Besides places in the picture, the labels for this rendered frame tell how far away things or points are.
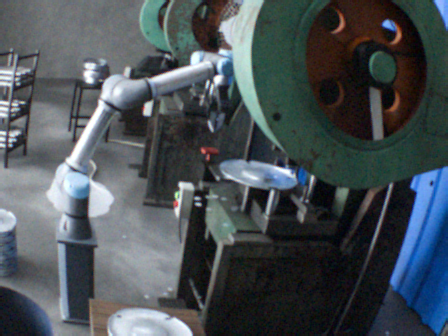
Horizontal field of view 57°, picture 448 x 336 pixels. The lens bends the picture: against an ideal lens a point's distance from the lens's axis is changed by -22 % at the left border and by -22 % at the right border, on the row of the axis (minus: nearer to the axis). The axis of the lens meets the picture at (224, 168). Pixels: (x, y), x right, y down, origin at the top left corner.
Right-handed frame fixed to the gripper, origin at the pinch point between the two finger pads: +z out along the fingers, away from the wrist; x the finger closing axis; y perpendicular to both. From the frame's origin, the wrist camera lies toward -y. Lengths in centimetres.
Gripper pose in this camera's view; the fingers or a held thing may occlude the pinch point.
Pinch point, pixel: (214, 129)
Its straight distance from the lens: 218.8
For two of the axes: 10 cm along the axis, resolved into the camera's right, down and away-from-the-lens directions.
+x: -9.5, -0.9, -2.9
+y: -2.5, -3.4, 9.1
